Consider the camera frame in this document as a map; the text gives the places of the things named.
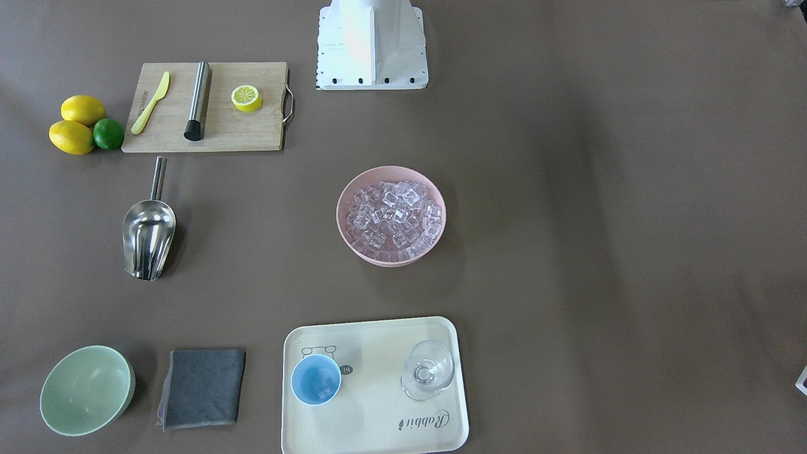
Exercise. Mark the pink bowl of ice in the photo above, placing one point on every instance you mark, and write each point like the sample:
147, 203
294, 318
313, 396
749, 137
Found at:
391, 215

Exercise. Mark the steel ice scoop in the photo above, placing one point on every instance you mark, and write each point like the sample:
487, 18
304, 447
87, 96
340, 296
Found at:
148, 230

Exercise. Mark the light blue cup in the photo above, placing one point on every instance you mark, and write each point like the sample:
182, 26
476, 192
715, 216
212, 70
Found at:
316, 380

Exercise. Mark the clear wine glass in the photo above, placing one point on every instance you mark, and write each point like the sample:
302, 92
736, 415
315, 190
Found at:
428, 370

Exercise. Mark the beige serving tray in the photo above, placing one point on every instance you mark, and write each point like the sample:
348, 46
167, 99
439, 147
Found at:
371, 412

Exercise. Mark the bamboo cutting board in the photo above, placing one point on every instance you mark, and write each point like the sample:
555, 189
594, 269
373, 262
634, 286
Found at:
226, 128

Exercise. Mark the steel muddler black tip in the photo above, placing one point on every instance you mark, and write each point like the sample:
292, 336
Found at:
195, 126

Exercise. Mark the yellow plastic knife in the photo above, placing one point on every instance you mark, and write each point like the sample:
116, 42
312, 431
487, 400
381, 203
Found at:
159, 95

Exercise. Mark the green lime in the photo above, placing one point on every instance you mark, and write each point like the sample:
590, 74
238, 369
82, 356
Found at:
108, 134

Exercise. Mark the yellow lemon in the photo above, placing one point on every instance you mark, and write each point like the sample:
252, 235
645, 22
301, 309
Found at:
72, 137
84, 109

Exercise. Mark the mint green bowl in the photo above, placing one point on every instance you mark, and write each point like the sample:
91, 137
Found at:
87, 390

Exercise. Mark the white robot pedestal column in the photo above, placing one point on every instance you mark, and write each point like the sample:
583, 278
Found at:
371, 45

